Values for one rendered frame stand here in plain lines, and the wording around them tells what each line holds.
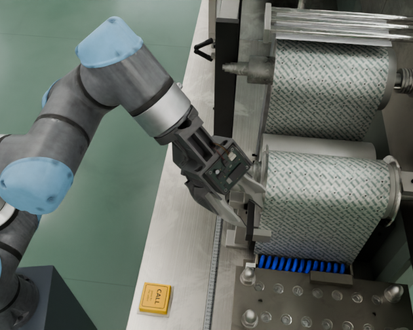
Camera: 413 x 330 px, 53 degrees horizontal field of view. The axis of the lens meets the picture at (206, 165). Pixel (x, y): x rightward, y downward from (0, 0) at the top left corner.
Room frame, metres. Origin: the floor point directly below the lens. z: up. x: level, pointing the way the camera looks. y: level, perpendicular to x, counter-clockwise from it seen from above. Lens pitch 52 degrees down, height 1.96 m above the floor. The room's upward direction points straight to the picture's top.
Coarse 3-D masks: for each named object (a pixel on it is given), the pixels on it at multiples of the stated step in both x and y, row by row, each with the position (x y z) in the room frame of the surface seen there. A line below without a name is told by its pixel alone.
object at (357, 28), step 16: (272, 16) 0.79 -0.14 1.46; (288, 16) 0.82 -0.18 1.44; (304, 16) 0.82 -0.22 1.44; (320, 16) 0.81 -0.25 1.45; (336, 16) 0.81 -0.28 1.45; (352, 16) 0.80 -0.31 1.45; (368, 16) 0.80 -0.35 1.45; (384, 16) 0.80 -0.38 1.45; (400, 16) 0.79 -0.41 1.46; (272, 32) 0.75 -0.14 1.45; (288, 32) 0.75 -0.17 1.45; (304, 32) 0.74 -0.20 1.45; (320, 32) 0.74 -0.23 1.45; (336, 32) 0.74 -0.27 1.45; (352, 32) 0.74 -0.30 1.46; (368, 32) 0.74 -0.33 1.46; (384, 32) 0.77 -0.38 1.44
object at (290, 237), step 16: (272, 224) 0.45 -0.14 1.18; (288, 224) 0.44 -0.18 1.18; (304, 224) 0.44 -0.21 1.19; (320, 224) 0.44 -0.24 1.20; (336, 224) 0.43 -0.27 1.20; (272, 240) 0.45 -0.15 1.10; (288, 240) 0.44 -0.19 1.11; (304, 240) 0.44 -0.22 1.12; (320, 240) 0.44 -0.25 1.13; (336, 240) 0.43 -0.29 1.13; (352, 240) 0.43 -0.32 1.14; (272, 256) 0.45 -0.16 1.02; (288, 256) 0.44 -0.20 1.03; (304, 256) 0.44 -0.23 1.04; (320, 256) 0.43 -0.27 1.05; (336, 256) 0.43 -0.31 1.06; (352, 256) 0.43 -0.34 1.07
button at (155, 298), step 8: (144, 288) 0.40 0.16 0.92; (152, 288) 0.40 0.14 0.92; (160, 288) 0.40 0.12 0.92; (168, 288) 0.40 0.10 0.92; (144, 296) 0.38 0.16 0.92; (152, 296) 0.38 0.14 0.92; (160, 296) 0.38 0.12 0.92; (168, 296) 0.38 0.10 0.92; (144, 304) 0.36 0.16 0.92; (152, 304) 0.36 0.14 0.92; (160, 304) 0.36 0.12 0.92; (152, 312) 0.35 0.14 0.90; (160, 312) 0.35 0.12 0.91
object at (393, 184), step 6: (264, 156) 0.53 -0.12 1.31; (264, 162) 0.51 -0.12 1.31; (264, 168) 0.50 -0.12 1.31; (390, 168) 0.50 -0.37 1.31; (390, 174) 0.49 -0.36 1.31; (390, 180) 0.47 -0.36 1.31; (390, 186) 0.46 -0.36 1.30; (390, 192) 0.45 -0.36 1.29; (390, 198) 0.44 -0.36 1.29; (390, 204) 0.44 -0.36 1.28; (390, 210) 0.43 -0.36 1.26; (384, 216) 0.43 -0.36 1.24
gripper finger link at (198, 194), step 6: (186, 186) 0.36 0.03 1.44; (192, 186) 0.36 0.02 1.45; (192, 192) 0.35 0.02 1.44; (198, 192) 0.35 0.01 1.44; (204, 192) 0.35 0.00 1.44; (198, 198) 0.34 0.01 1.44; (204, 198) 0.35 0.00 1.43; (204, 204) 0.34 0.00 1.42; (210, 204) 0.34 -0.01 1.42; (210, 210) 0.34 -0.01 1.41
